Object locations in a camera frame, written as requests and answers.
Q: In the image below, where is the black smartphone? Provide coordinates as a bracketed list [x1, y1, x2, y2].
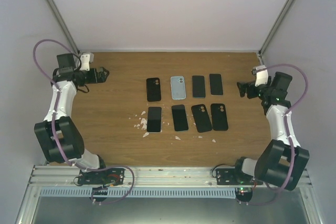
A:
[209, 73, 224, 95]

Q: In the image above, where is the black phone case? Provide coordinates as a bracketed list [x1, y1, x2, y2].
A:
[211, 103, 228, 131]
[146, 78, 161, 102]
[191, 104, 212, 133]

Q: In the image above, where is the black phone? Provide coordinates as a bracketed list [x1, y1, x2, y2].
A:
[147, 106, 162, 133]
[192, 76, 206, 98]

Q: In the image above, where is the light blue phone case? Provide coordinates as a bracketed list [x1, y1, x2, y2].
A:
[170, 76, 186, 100]

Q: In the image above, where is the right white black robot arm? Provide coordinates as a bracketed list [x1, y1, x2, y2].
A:
[232, 71, 310, 191]

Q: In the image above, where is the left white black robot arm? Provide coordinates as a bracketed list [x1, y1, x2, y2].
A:
[34, 52, 109, 184]

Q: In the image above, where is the white debris pile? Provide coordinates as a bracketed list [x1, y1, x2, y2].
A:
[128, 104, 219, 145]

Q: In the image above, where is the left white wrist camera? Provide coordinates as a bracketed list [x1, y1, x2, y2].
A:
[80, 52, 94, 71]

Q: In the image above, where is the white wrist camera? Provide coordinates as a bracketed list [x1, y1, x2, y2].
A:
[80, 52, 94, 71]
[252, 65, 269, 87]

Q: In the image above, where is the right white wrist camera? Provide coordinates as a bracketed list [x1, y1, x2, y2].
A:
[252, 65, 269, 87]

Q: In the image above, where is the right aluminium frame post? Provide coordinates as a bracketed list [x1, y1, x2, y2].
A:
[257, 0, 296, 59]

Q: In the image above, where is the aluminium frame post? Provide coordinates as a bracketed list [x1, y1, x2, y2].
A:
[45, 0, 80, 52]
[257, 0, 296, 59]

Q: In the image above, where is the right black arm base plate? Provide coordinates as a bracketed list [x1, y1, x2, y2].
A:
[211, 166, 263, 186]

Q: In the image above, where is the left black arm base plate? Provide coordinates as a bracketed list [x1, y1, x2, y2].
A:
[73, 168, 125, 186]

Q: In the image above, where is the aluminium front rail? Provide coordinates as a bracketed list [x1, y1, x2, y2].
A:
[28, 165, 313, 187]

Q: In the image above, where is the left aluminium frame post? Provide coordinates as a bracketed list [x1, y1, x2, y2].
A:
[45, 0, 80, 52]

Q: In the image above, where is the slotted grey cable duct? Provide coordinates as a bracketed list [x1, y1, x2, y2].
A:
[40, 187, 236, 199]

